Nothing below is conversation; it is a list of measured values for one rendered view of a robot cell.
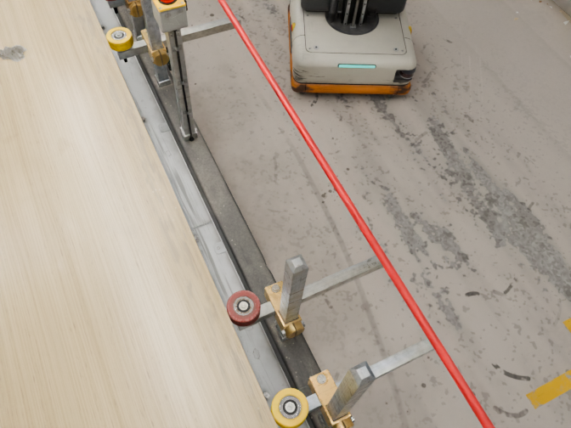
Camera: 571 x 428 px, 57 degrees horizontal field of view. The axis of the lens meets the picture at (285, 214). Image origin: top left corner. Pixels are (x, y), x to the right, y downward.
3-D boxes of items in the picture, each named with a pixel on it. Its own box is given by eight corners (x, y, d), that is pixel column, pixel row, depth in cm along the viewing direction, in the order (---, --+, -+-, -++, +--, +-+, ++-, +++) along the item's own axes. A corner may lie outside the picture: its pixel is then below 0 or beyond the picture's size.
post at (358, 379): (331, 411, 133) (367, 358, 91) (337, 425, 131) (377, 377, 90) (319, 418, 132) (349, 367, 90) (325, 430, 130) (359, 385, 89)
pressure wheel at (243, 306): (251, 341, 129) (251, 326, 120) (223, 329, 131) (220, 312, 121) (264, 313, 133) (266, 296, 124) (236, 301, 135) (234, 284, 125)
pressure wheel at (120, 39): (120, 50, 179) (112, 22, 169) (142, 56, 178) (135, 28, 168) (109, 66, 175) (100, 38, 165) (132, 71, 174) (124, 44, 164)
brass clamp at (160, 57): (158, 37, 181) (156, 25, 177) (172, 64, 175) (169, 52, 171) (141, 42, 179) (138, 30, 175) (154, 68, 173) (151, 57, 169)
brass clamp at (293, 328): (283, 286, 139) (284, 278, 135) (306, 331, 133) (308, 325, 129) (262, 295, 138) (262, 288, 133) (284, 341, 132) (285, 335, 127)
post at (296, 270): (287, 329, 147) (301, 251, 106) (292, 340, 145) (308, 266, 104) (276, 334, 146) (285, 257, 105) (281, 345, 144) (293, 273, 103)
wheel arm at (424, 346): (430, 337, 133) (435, 332, 130) (438, 349, 132) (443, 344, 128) (275, 413, 122) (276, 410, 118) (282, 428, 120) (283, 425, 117)
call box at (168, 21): (179, 13, 139) (176, -14, 132) (189, 29, 135) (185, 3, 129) (154, 19, 137) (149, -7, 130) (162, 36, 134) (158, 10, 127)
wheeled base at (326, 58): (286, 12, 310) (289, -26, 288) (392, 14, 313) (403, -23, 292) (290, 97, 275) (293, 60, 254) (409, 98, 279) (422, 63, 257)
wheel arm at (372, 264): (380, 257, 145) (383, 250, 141) (386, 267, 144) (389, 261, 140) (234, 320, 133) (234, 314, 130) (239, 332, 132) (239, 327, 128)
